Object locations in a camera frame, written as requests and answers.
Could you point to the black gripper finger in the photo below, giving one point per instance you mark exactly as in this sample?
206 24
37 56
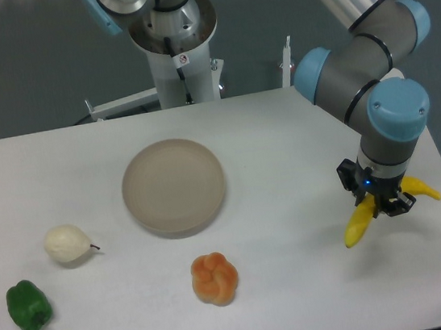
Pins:
402 203
378 205

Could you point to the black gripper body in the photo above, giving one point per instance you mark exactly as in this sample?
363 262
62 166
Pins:
360 179

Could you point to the yellow banana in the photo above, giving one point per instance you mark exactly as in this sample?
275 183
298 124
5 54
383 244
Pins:
362 215

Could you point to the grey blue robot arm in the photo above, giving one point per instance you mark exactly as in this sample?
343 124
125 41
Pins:
354 84

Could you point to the beige round plate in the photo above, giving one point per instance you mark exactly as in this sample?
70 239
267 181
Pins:
174 187

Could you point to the orange knotted bread roll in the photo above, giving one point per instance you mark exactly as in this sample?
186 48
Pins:
214 279

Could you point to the white pear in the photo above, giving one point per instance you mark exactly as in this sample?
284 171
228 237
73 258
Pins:
68 246

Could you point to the green bell pepper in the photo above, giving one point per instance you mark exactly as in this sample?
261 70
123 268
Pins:
28 306

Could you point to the white upright post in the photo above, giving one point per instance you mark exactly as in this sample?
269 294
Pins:
287 64

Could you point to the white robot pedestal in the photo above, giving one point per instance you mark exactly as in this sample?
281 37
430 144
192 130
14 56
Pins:
176 44

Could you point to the white metal frame bracket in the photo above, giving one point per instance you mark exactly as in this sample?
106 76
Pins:
121 105

